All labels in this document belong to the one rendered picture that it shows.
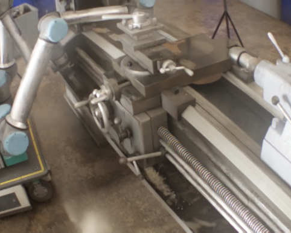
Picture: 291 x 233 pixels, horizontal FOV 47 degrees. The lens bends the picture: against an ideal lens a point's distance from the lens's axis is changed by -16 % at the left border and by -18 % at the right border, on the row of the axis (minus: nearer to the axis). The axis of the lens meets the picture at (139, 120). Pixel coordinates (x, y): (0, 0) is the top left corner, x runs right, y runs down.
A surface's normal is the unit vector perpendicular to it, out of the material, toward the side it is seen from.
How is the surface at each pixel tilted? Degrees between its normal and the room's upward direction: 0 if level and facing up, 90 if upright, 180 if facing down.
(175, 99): 0
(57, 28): 84
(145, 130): 90
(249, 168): 36
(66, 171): 0
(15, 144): 94
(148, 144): 90
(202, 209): 0
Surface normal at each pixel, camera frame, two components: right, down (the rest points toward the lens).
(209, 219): -0.09, -0.80
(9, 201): 0.40, 0.52
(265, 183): -0.58, -0.43
